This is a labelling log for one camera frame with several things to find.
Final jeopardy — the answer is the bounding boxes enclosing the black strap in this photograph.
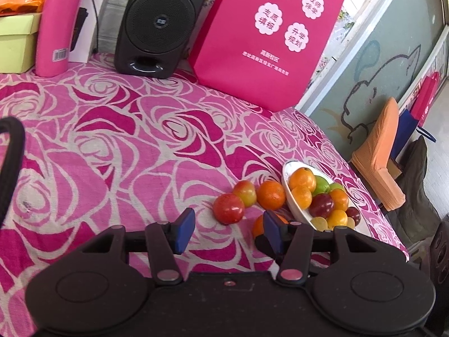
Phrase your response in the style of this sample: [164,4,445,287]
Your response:
[0,117,26,226]

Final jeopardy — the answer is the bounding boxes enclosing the pink thermos bottle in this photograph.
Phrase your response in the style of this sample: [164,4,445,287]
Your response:
[36,0,83,78]

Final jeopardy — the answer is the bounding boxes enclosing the large orange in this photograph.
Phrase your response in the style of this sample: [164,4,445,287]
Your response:
[288,168,317,192]

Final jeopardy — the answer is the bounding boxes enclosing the dark green jacket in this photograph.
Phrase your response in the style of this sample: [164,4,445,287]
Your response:
[396,137,441,243]

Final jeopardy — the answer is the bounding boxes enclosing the black cable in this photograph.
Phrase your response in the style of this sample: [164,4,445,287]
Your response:
[87,0,102,55]

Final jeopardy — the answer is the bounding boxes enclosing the blue shopping bag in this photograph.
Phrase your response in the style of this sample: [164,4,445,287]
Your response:
[390,109,436,162]

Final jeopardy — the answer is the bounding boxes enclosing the red tomato-like fruit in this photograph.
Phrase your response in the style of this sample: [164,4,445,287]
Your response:
[213,193,245,224]

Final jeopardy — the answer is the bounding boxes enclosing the pink tote bag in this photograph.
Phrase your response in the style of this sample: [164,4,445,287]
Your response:
[188,0,348,111]

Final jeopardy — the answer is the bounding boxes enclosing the dark red plum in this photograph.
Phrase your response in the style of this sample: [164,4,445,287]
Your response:
[309,193,334,218]
[345,206,361,226]

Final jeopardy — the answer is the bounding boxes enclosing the black speaker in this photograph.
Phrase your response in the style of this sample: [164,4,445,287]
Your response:
[114,0,214,79]

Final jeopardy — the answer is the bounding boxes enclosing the dark floor speaker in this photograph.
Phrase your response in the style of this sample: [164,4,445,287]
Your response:
[429,232,449,290]

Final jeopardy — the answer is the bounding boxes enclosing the pink rose tablecloth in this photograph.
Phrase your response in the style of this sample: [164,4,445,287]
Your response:
[0,53,411,337]

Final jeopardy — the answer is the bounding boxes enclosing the white product box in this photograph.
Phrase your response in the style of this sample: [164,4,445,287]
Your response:
[68,0,110,63]

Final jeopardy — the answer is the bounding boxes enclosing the red and yellow apple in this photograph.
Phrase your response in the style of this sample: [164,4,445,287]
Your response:
[232,180,256,207]

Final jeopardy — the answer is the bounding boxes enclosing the small yellow-orange fruit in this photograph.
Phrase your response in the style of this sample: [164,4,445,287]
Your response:
[327,210,348,229]

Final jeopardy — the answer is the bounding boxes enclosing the pink paper bag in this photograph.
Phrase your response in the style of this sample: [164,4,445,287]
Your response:
[410,72,441,127]

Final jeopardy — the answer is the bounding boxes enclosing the white round plate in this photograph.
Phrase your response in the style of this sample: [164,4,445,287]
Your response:
[282,160,362,233]

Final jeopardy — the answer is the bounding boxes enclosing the round green apple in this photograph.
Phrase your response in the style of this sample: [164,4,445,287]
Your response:
[313,175,330,194]

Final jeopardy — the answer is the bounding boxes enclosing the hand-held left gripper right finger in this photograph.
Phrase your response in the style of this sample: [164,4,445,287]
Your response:
[255,211,379,284]

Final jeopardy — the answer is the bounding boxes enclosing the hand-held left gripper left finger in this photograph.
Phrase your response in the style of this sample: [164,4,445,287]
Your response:
[82,208,196,286]

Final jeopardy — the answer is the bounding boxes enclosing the orange covered chair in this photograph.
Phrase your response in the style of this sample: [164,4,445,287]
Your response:
[352,97,406,212]

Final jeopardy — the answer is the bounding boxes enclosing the floral plastic sheet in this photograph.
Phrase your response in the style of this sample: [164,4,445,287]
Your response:
[330,0,367,44]

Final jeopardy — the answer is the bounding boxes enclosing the light green box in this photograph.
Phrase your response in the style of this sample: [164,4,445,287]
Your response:
[0,12,43,74]

